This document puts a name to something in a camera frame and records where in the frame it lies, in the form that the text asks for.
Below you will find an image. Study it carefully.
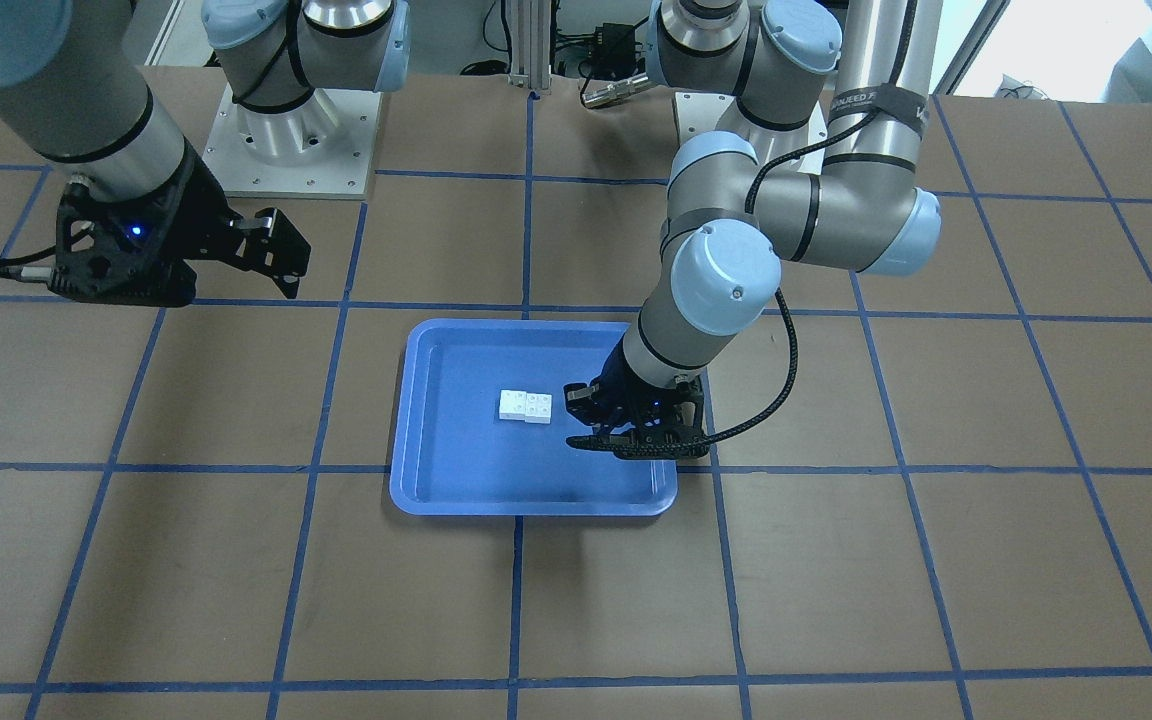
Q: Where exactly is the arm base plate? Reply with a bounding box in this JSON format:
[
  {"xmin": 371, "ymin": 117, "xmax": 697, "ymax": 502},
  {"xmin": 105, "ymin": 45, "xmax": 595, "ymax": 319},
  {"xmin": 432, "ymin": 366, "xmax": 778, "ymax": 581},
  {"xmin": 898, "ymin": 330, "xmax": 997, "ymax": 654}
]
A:
[
  {"xmin": 674, "ymin": 90, "xmax": 827, "ymax": 166},
  {"xmin": 198, "ymin": 88, "xmax": 387, "ymax": 200}
]

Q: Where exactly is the wrist camera blue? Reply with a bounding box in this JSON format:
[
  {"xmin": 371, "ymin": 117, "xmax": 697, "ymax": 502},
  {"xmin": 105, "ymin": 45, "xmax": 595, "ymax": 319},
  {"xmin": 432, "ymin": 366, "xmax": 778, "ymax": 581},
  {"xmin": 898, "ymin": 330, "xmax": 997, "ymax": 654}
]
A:
[{"xmin": 0, "ymin": 176, "xmax": 197, "ymax": 306}]

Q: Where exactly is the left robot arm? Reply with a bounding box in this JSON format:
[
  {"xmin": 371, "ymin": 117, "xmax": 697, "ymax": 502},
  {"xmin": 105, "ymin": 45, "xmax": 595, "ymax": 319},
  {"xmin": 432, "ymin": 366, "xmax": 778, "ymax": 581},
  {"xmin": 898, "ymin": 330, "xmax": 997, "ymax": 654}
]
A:
[{"xmin": 564, "ymin": 1, "xmax": 942, "ymax": 460}]

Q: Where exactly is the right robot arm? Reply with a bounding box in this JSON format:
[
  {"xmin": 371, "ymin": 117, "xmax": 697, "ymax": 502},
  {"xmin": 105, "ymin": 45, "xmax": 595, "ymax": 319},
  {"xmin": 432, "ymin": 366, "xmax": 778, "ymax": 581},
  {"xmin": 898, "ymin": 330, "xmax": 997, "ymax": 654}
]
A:
[{"xmin": 0, "ymin": 1, "xmax": 410, "ymax": 306}]

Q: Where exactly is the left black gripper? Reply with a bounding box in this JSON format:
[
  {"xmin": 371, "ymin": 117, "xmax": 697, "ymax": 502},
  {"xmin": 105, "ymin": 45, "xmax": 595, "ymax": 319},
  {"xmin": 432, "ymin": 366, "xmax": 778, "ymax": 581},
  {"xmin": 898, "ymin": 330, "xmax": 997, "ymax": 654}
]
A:
[{"xmin": 566, "ymin": 344, "xmax": 712, "ymax": 461}]

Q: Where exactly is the blue plastic tray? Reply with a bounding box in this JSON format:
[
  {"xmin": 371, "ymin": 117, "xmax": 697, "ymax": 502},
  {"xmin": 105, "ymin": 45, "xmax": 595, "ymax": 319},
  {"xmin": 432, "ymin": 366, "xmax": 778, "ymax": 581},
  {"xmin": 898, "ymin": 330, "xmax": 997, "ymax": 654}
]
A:
[{"xmin": 391, "ymin": 318, "xmax": 679, "ymax": 518}]

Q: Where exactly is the aluminium frame post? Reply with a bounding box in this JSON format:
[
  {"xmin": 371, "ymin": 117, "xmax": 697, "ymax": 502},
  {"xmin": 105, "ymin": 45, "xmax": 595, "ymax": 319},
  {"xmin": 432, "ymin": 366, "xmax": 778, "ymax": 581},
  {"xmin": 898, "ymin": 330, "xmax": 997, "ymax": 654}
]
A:
[{"xmin": 499, "ymin": 1, "xmax": 556, "ymax": 99}]

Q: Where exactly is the white block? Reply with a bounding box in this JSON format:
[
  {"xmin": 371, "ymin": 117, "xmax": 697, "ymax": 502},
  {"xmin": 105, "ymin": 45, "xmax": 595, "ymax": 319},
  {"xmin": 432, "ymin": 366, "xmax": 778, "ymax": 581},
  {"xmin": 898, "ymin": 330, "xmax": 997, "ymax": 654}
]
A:
[
  {"xmin": 497, "ymin": 389, "xmax": 529, "ymax": 420},
  {"xmin": 524, "ymin": 392, "xmax": 552, "ymax": 424}
]

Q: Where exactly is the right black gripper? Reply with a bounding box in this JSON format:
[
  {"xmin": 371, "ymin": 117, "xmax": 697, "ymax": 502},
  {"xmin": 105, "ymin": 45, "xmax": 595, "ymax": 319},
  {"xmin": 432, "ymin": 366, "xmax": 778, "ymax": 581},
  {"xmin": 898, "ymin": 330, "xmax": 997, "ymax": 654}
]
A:
[{"xmin": 116, "ymin": 150, "xmax": 312, "ymax": 300}]

